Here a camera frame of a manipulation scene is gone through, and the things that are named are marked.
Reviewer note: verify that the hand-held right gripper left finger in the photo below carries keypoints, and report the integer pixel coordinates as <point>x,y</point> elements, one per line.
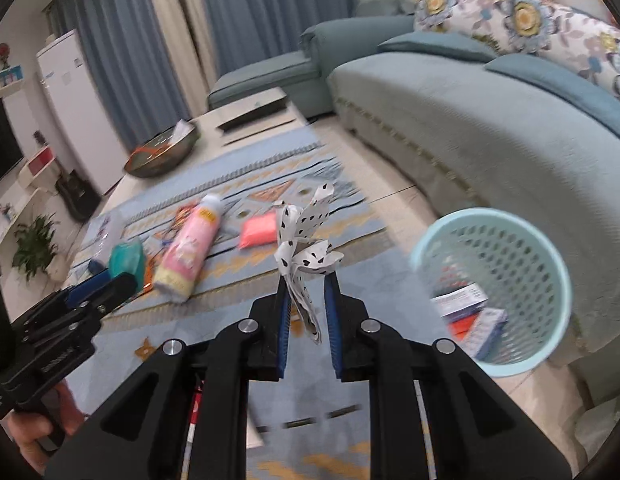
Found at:
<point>284,332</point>

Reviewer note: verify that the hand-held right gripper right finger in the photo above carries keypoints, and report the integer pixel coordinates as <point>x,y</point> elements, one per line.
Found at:
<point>332,332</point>

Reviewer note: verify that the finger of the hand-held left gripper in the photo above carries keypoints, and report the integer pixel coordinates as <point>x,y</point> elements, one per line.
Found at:
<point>117,290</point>
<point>87,287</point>

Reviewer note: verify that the white black-spotted paper wrapper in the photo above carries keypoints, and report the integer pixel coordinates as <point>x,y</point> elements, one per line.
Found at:
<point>300,240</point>

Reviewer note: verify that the light blue plastic basket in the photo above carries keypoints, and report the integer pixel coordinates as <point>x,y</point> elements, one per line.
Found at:
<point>530,310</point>

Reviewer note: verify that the person's left hand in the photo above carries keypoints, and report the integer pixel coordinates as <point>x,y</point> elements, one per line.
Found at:
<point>27,437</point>

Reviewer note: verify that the teal tissue packet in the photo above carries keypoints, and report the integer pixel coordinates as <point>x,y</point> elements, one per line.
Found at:
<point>126,262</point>

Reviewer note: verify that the orange snack wrapper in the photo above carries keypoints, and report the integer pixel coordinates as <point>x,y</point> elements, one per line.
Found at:
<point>151,272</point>

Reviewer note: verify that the clear plastic bag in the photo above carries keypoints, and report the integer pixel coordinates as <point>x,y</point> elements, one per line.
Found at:
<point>104,232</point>

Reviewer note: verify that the green potted plant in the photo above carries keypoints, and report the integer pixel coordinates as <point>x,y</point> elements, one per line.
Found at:
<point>35,245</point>

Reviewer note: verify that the pink spray bottle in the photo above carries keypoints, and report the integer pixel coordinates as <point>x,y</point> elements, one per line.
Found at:
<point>187,252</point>

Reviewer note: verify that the black guitar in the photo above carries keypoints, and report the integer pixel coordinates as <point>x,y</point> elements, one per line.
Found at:
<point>77,195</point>

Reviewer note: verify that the red orange snack packet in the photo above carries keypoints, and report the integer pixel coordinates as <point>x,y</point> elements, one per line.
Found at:
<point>182,220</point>

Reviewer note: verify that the pink soft packet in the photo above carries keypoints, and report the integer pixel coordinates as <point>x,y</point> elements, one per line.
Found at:
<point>259,231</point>

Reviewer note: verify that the white television cabinet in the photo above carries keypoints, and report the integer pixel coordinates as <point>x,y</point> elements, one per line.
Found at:
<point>20,195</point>

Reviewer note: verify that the white cardboard box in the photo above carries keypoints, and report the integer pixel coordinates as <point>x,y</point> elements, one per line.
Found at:
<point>460,300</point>

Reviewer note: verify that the dark metal bowl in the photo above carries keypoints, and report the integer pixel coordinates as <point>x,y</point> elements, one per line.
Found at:
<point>155,160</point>

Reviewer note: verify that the red storage box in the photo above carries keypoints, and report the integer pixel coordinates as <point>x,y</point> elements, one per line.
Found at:
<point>41,160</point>

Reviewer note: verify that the boxes inside wastebasket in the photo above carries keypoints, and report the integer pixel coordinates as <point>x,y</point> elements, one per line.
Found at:
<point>485,332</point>

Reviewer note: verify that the blue patterned rug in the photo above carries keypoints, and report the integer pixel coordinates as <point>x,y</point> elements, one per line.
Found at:
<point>270,175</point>

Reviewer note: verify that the black television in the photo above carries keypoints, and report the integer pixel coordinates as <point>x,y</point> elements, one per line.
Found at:
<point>2,145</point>

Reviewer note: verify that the white coffee table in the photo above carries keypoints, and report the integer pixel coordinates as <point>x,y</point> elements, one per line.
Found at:
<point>210,132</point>

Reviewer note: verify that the white refrigerator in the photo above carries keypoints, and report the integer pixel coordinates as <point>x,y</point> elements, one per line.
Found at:
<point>75,105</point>

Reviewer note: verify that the black flat tray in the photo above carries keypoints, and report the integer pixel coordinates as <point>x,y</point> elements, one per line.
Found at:
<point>250,107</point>

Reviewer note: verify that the teal fabric sofa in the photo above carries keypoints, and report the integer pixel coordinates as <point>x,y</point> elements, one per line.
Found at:
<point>470,135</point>

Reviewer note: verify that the blue curtain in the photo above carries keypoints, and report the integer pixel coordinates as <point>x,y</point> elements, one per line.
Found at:
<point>270,5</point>
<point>115,45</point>

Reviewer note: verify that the beige curtain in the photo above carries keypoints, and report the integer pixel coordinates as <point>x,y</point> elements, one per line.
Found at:
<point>182,15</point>

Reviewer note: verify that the blue cushion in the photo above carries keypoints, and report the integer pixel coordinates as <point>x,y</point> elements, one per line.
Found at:
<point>555,82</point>
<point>435,45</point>

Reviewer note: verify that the floral cushion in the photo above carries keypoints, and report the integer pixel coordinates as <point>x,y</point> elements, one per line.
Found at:
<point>535,22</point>

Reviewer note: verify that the blue picture frame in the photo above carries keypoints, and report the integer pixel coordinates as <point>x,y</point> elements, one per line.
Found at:
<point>11,76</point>

